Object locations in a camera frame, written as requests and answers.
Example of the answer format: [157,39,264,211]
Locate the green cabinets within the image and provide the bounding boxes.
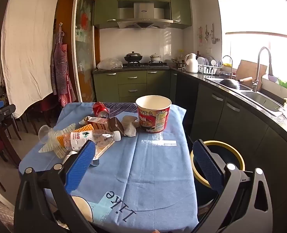
[94,0,192,30]
[93,69,172,103]

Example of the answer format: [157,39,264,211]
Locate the white wrapper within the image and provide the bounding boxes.
[122,115,140,137]

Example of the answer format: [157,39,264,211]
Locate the blue printed tablecloth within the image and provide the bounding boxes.
[18,101,199,231]

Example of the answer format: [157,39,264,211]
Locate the black gas stove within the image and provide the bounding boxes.
[122,62,170,68]

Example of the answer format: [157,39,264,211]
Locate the white squeeze tube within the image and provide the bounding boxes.
[62,150,79,165]

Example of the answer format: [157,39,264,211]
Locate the brown drink carton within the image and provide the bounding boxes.
[88,116,124,135]

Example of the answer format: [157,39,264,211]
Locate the steel range hood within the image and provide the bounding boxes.
[117,1,174,30]

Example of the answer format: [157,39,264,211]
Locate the green upper cabinets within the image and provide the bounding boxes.
[94,0,192,30]

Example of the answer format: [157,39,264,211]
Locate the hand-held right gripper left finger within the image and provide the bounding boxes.
[14,139,97,233]

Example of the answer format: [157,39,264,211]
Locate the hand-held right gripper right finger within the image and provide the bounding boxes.
[193,139,274,233]

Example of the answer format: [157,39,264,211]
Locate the clear plastic bag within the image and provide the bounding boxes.
[97,58,123,70]

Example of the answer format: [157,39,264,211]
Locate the steel double sink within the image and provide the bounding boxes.
[215,78,284,116]

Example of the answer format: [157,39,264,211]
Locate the red soda can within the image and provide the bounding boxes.
[92,101,110,118]

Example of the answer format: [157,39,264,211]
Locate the red instant noodle cup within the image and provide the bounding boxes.
[135,95,172,133]

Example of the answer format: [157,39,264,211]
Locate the small black faucet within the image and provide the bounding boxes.
[222,55,234,78]

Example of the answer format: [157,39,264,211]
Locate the black yellow-rimmed trash bin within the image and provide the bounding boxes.
[190,140,246,209]

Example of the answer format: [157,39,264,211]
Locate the red checked apron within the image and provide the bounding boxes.
[50,23,75,106]

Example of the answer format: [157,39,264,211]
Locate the tall steel faucet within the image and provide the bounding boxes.
[252,47,273,92]

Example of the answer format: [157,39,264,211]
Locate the green lower cabinets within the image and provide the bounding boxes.
[93,69,172,103]

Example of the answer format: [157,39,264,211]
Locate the dark wooden chair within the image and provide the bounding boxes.
[0,120,21,192]
[16,95,63,136]

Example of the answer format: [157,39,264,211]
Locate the white dish rack with dishes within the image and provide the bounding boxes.
[197,57,222,75]

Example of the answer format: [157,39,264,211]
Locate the beige small box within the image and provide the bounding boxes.
[94,139,115,160]

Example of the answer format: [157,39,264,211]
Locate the orange waffle-pattern wrapper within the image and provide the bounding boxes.
[57,124,95,148]

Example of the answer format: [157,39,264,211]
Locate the wooden cutting board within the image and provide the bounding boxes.
[236,59,268,82]

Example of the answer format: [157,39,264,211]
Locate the hanging kitchen utensils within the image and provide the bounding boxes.
[197,24,220,46]

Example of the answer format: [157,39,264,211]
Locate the black wok with wooden handle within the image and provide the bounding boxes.
[219,77,253,90]

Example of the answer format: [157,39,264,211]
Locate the white hanging sheet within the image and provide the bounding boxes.
[1,0,60,118]

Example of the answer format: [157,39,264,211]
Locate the white thermal jug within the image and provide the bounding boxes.
[185,53,199,73]

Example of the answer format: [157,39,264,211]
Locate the printed glass sliding door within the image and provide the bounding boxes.
[73,0,96,103]

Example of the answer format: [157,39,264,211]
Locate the dark lower cabinets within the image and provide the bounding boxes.
[170,71,287,233]

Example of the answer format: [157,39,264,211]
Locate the clear plastic water bottle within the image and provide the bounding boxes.
[38,125,122,151]

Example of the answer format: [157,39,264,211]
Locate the small steel saucepan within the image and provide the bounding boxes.
[171,58,186,70]

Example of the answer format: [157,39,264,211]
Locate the black wok with lid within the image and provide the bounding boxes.
[124,51,143,63]

